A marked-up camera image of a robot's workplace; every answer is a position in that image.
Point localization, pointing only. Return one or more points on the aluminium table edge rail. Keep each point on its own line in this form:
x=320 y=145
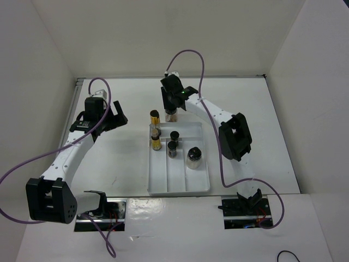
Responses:
x=71 y=112

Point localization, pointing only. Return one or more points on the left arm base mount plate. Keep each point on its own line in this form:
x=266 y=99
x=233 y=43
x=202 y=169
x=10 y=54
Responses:
x=111 y=219

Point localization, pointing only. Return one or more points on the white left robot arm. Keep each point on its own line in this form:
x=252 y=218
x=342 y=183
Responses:
x=49 y=196

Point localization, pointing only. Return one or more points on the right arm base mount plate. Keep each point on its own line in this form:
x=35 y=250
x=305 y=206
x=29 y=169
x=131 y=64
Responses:
x=235 y=218

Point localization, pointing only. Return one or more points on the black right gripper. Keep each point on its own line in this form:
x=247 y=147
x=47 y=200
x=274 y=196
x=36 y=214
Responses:
x=167 y=104

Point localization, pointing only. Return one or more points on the black top shaker brown spice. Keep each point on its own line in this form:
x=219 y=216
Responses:
x=171 y=115

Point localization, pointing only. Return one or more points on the black top shaker white spice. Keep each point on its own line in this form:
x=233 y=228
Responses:
x=194 y=158

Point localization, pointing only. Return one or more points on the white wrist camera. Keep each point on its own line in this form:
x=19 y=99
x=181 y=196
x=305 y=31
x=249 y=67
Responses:
x=171 y=73
x=100 y=94

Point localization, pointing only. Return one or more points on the black cap spice jar front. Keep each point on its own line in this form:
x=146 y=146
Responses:
x=172 y=149

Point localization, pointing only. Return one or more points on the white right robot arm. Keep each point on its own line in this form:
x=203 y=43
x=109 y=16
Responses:
x=231 y=131

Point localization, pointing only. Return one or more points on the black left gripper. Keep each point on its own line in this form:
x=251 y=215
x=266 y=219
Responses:
x=117 y=120

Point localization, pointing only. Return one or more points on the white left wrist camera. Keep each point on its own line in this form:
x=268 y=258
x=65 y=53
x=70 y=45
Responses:
x=100 y=94

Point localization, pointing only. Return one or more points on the white plastic organizer tray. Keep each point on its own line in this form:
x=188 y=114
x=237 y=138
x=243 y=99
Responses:
x=171 y=176

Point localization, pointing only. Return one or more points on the black cap spice jar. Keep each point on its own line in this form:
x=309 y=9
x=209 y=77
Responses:
x=174 y=136
x=172 y=149

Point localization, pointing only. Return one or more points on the yellow oil bottle tan cap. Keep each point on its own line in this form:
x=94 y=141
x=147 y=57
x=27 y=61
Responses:
x=155 y=139

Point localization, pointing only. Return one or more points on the gold capped glass grinder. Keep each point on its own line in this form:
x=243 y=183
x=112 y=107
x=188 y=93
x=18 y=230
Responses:
x=155 y=121

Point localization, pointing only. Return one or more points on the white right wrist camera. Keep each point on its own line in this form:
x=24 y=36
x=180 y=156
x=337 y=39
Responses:
x=171 y=73

